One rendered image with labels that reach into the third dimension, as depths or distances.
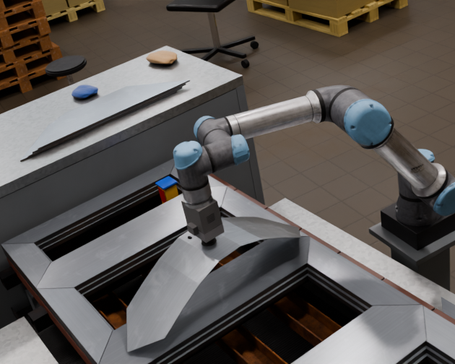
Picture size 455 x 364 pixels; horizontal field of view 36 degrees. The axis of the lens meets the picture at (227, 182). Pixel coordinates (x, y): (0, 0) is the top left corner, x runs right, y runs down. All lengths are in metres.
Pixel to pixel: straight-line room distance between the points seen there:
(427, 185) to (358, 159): 2.07
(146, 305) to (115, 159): 0.85
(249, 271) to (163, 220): 0.44
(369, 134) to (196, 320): 0.69
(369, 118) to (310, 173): 2.24
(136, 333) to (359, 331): 0.59
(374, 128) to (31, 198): 1.26
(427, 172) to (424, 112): 2.55
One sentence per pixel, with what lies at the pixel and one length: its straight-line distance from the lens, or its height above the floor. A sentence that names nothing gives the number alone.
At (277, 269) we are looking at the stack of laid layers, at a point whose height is 0.86.
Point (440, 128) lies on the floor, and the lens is 4.46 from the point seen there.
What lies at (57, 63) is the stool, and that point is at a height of 0.56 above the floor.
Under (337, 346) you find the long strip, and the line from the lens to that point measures 1.82.
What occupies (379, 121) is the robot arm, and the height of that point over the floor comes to 1.26.
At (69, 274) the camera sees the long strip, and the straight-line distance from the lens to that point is 2.27.
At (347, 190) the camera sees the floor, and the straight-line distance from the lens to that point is 3.92.
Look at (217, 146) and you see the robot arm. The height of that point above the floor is 1.31.
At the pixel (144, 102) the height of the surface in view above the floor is 1.06.
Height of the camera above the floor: 2.17
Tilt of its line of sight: 31 degrees down
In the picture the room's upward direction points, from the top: 12 degrees counter-clockwise
